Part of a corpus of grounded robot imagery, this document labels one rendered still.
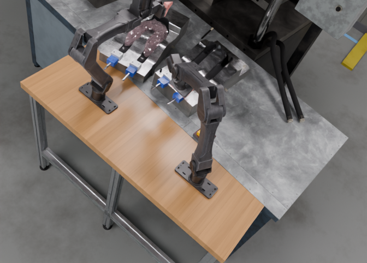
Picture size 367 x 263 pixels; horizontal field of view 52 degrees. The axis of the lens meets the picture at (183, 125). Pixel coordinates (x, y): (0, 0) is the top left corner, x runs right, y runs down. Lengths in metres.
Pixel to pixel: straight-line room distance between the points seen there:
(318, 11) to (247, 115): 0.70
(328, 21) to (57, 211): 1.87
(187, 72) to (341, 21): 1.02
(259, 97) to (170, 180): 0.74
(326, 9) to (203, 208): 1.25
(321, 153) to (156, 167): 0.86
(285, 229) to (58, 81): 1.72
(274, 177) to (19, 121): 1.72
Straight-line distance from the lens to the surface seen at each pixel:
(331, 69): 3.96
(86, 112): 1.78
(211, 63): 1.97
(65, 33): 2.41
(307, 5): 2.27
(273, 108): 2.08
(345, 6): 2.19
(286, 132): 2.01
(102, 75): 1.67
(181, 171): 1.66
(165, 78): 1.83
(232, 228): 1.63
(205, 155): 1.52
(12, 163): 2.58
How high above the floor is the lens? 2.22
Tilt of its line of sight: 52 degrees down
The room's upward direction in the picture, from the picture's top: 22 degrees clockwise
